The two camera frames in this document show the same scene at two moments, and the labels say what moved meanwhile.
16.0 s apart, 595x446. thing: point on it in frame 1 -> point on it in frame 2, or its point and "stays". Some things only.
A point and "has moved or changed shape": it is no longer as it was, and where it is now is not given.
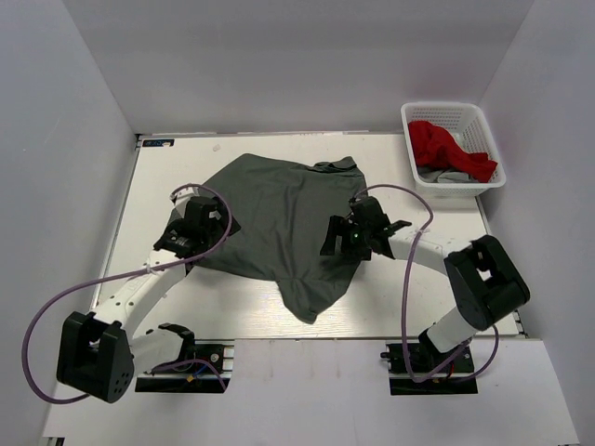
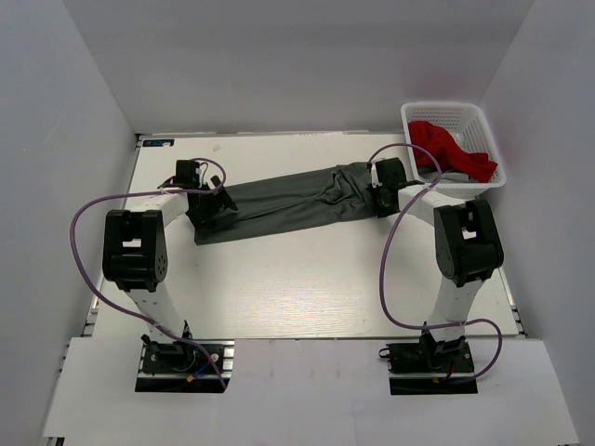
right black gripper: [342, 226] -> [381, 211]
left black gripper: [221, 223] -> [202, 219]
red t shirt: [435, 147] stays
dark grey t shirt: [282, 211] has moved or changed shape
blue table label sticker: [157, 142] stays
